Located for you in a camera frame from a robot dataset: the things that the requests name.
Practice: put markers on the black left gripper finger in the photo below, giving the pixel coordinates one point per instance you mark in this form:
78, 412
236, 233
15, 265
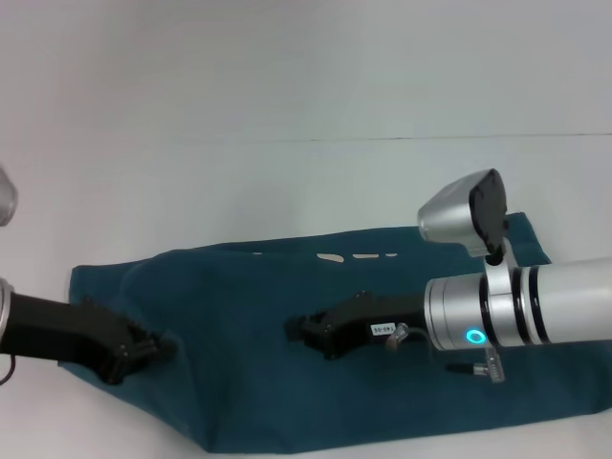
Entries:
153, 358
158, 342

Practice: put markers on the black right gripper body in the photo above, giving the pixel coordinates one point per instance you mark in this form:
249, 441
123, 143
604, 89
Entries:
382, 318

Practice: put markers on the teal blue shirt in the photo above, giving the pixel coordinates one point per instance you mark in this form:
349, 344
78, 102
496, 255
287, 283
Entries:
263, 358

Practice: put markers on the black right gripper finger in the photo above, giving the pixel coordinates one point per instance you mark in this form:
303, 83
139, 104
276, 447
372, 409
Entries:
325, 315
306, 330

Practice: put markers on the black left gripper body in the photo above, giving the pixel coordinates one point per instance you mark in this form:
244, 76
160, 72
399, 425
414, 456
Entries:
62, 330

